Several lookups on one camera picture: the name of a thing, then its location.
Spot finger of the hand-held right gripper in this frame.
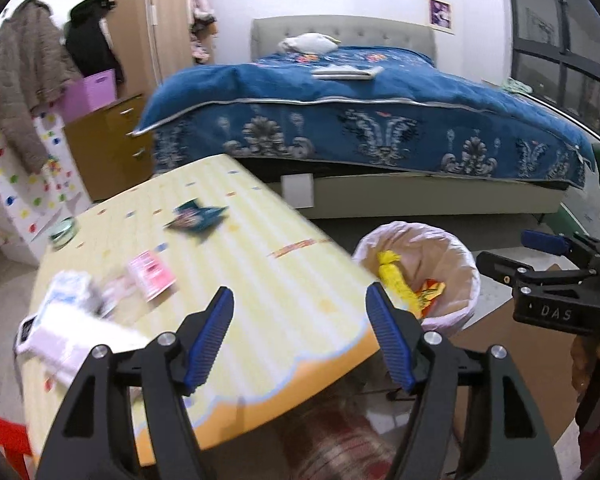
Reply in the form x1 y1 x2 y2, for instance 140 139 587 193
521 229 600 271
476 251 600 289

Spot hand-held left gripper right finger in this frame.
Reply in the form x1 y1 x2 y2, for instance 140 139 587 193
365 282 563 480

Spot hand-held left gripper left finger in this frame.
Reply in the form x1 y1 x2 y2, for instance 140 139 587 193
34 286 235 480

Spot yellow spiral coil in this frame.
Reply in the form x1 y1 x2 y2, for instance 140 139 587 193
376 251 423 318

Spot red printed cardboard box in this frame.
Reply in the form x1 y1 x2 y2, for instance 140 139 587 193
412 280 447 318

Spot trash bin with pink bag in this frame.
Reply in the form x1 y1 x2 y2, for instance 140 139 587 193
351 221 482 333

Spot person's right hand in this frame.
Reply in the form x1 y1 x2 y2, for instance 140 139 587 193
571 335 600 392

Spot yellow striped tablecloth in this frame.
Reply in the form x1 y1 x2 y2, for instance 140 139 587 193
17 154 381 456

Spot pink card packet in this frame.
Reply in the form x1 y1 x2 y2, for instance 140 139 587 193
126 251 176 303

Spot plaid cloth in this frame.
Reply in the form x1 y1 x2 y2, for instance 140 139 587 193
272 385 416 480

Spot blue snack wrapper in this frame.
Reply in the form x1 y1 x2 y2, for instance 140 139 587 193
164 199 229 233

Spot white and blue carton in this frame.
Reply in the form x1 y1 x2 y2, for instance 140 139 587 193
40 270 103 318

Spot green cloth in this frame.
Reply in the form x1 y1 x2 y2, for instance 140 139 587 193
502 77 534 95

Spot white label on bed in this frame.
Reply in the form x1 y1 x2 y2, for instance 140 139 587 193
282 174 313 208

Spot green round tin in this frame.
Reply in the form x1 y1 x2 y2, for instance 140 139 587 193
48 217 78 248

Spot white device with black screen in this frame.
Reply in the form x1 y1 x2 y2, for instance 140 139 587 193
14 314 43 356

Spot dark window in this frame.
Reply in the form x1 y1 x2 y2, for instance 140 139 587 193
505 0 600 146

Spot blue patterned blanket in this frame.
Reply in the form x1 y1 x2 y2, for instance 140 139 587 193
131 46 597 190

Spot wooden drawer cabinet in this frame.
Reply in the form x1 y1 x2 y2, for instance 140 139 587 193
62 92 156 202

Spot polka dot white wardrobe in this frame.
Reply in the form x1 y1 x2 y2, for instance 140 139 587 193
0 42 93 267

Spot red plastic stool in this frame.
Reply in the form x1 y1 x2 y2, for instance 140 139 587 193
0 407 33 480

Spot white book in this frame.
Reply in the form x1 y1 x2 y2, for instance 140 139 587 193
311 64 385 81

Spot purple storage box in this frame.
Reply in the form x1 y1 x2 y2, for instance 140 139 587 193
55 69 118 123

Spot grey upholstered bed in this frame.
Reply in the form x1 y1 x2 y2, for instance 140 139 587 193
250 15 571 221

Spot grey white pillow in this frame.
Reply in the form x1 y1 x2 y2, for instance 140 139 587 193
278 32 341 54

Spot black jacket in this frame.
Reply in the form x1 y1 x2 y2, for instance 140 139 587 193
64 0 126 86

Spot wooden wardrobe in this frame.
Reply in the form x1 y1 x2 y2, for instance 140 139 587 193
85 0 208 106

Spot brown quilted jacket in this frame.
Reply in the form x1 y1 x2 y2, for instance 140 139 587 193
0 0 83 173

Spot pink hanging clothes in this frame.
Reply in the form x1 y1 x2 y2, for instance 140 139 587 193
184 0 218 65

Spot small purple wall poster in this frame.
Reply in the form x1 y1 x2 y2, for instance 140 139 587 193
426 0 456 34

